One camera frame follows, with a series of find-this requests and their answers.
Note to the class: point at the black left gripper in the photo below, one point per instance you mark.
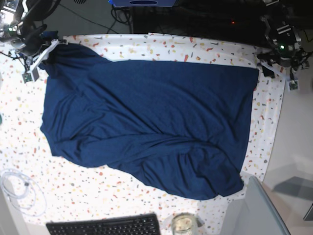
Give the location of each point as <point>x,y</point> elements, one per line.
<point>273,57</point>

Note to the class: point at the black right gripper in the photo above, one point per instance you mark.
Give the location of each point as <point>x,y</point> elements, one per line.
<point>30,41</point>

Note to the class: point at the navy blue t-shirt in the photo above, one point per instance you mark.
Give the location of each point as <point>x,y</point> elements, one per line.
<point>177,126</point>

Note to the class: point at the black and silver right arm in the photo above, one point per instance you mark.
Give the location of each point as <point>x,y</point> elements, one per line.
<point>15,13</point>

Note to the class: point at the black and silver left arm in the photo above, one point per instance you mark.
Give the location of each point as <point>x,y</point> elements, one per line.
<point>284,41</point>

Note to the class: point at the grey monitor back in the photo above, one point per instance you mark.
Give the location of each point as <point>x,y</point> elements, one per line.
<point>255,214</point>

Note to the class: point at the clear glass jar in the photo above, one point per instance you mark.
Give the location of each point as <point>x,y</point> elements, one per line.
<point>184,224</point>

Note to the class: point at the black computer keyboard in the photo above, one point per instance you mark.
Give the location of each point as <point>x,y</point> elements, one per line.
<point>146,224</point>

